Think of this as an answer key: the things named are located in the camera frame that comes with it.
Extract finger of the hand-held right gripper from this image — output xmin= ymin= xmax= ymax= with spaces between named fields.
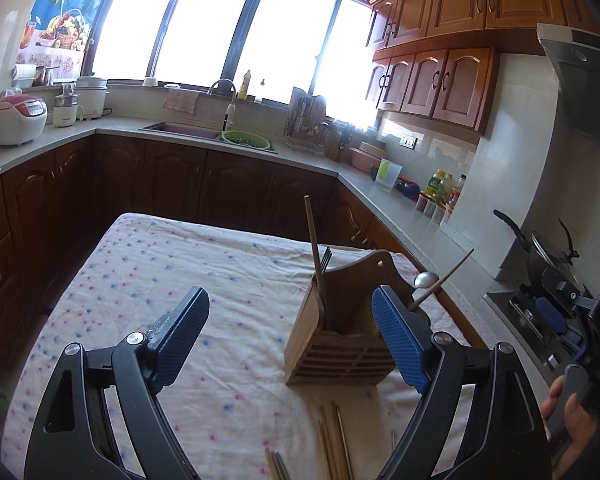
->
xmin=534 ymin=296 xmax=588 ymax=347
xmin=542 ymin=265 xmax=600 ymax=312

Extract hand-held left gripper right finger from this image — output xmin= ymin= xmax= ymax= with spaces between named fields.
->
xmin=371 ymin=285 xmax=553 ymax=480

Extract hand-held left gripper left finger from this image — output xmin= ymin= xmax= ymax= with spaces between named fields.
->
xmin=24 ymin=286 xmax=211 ymax=480

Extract wooden utensil holder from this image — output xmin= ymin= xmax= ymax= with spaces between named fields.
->
xmin=284 ymin=249 xmax=433 ymax=387

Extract person's right hand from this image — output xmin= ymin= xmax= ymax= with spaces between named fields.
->
xmin=540 ymin=377 xmax=600 ymax=467

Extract gas stove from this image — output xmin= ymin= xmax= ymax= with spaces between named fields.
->
xmin=482 ymin=285 xmax=581 ymax=376

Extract floral tablecloth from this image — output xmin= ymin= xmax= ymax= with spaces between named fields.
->
xmin=0 ymin=212 xmax=481 ymax=480

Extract black wok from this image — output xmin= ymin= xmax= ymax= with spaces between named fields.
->
xmin=494 ymin=209 xmax=588 ymax=293

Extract row of white spice jars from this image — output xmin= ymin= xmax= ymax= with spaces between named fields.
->
xmin=416 ymin=192 xmax=453 ymax=226

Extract stone kitchen countertop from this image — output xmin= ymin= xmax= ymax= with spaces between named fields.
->
xmin=0 ymin=114 xmax=546 ymax=376

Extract wooden base cabinets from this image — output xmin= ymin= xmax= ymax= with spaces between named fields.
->
xmin=0 ymin=132 xmax=421 ymax=366

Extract yellow cooking oil bottle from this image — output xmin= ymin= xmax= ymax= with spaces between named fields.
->
xmin=426 ymin=169 xmax=447 ymax=202

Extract green and white cup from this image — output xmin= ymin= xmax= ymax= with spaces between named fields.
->
xmin=370 ymin=158 xmax=403 ymax=193

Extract pink lidded container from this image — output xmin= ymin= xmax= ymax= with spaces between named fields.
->
xmin=350 ymin=142 xmax=387 ymax=170

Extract kitchen sink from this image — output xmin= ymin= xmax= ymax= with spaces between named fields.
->
xmin=139 ymin=121 xmax=278 ymax=156

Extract green colander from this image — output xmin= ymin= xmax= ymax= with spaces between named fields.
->
xmin=221 ymin=130 xmax=271 ymax=151

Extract knife block with scissors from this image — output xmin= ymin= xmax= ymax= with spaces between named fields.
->
xmin=325 ymin=122 xmax=353 ymax=163

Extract steel range hood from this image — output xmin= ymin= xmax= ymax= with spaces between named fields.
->
xmin=536 ymin=23 xmax=600 ymax=136

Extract steel kitchen faucet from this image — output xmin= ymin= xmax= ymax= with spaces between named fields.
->
xmin=207 ymin=79 xmax=238 ymax=133

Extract pink dish cloth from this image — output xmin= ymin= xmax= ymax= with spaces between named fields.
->
xmin=162 ymin=89 xmax=200 ymax=115

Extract dish rack with cutting boards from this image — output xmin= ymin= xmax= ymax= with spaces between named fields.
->
xmin=284 ymin=86 xmax=331 ymax=156

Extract large white rice cooker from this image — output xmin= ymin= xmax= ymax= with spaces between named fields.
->
xmin=75 ymin=76 xmax=112 ymax=121

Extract small white food steamer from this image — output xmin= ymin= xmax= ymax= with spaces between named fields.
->
xmin=54 ymin=82 xmax=85 ymax=128

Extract white and red rice cooker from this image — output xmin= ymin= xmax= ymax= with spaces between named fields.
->
xmin=0 ymin=94 xmax=48 ymax=147

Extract paper towel roll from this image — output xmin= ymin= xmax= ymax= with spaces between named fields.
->
xmin=12 ymin=64 xmax=38 ymax=90

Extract kitchen window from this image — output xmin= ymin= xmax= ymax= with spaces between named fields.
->
xmin=87 ymin=0 xmax=386 ymax=111

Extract wok lid with handle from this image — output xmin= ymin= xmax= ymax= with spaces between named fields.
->
xmin=529 ymin=217 xmax=581 ymax=288

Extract wooden wall cabinets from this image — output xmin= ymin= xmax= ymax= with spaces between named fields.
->
xmin=367 ymin=0 xmax=598 ymax=52
xmin=365 ymin=47 xmax=501 ymax=136

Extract tropical fruit wall poster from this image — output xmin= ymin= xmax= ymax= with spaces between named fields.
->
xmin=16 ymin=0 xmax=118 ymax=83

